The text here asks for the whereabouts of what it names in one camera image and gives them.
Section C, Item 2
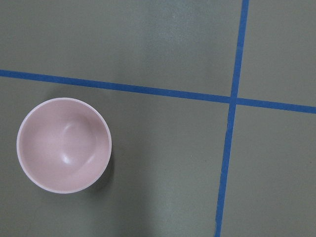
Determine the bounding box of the pink bowl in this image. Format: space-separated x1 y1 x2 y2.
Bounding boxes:
16 98 112 194

